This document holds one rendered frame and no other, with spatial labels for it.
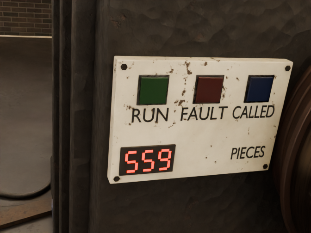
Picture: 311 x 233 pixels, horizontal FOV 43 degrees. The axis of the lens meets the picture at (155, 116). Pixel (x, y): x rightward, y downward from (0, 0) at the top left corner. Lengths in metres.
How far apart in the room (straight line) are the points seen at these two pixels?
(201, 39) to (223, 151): 0.17
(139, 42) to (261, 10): 0.18
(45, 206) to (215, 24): 1.88
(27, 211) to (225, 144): 1.78
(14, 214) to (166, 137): 1.78
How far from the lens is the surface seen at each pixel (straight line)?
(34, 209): 2.29
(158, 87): 0.51
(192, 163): 0.59
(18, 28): 6.55
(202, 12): 0.53
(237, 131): 0.59
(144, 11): 0.51
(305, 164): 0.57
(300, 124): 0.56
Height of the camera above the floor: 1.36
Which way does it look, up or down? 22 degrees down
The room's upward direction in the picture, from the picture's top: 6 degrees clockwise
